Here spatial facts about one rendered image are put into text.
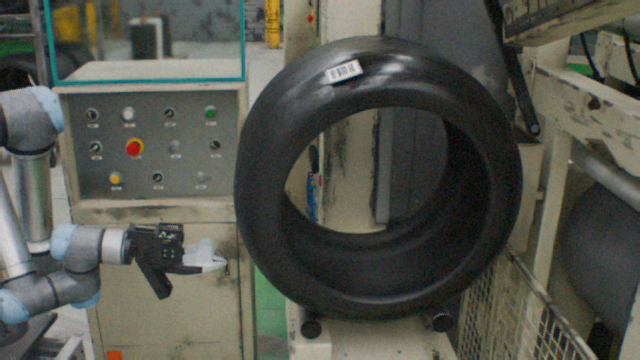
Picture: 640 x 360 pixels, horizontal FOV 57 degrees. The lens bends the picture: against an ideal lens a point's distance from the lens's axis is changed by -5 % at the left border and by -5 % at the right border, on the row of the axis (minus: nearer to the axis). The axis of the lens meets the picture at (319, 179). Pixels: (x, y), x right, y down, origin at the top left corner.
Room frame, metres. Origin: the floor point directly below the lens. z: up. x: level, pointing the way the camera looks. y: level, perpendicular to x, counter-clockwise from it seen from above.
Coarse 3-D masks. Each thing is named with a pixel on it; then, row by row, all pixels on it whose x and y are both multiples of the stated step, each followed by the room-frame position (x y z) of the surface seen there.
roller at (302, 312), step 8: (304, 312) 1.09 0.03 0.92; (312, 312) 1.09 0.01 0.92; (304, 320) 1.06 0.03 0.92; (312, 320) 1.06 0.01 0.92; (320, 320) 1.08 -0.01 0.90; (304, 328) 1.05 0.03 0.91; (312, 328) 1.05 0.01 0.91; (320, 328) 1.05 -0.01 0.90; (304, 336) 1.05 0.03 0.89; (312, 336) 1.05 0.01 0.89
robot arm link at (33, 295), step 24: (0, 144) 1.20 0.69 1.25; (0, 168) 1.16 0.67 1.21; (0, 192) 1.11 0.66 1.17; (0, 216) 1.08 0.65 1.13; (0, 240) 1.05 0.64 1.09; (24, 240) 1.09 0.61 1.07; (0, 264) 1.03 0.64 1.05; (24, 264) 1.05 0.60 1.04; (24, 288) 1.02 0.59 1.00; (48, 288) 1.04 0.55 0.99; (0, 312) 1.00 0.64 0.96; (24, 312) 0.99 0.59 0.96
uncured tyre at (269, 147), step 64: (320, 64) 1.10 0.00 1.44; (384, 64) 1.07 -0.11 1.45; (448, 64) 1.11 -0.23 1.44; (256, 128) 1.07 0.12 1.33; (320, 128) 1.03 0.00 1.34; (448, 128) 1.34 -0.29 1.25; (512, 128) 1.12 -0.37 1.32; (256, 192) 1.03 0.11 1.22; (448, 192) 1.34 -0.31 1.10; (512, 192) 1.07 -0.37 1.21; (256, 256) 1.05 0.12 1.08; (320, 256) 1.29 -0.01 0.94; (384, 256) 1.31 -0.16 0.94; (448, 256) 1.23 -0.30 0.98; (384, 320) 1.06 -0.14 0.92
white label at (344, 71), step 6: (354, 60) 1.07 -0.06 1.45; (336, 66) 1.07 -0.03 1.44; (342, 66) 1.07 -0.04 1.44; (348, 66) 1.06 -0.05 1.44; (354, 66) 1.06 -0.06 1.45; (330, 72) 1.06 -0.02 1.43; (336, 72) 1.05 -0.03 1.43; (342, 72) 1.05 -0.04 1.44; (348, 72) 1.05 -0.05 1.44; (354, 72) 1.04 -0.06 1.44; (360, 72) 1.04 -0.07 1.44; (330, 78) 1.04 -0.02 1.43; (336, 78) 1.04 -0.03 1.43; (342, 78) 1.04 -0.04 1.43
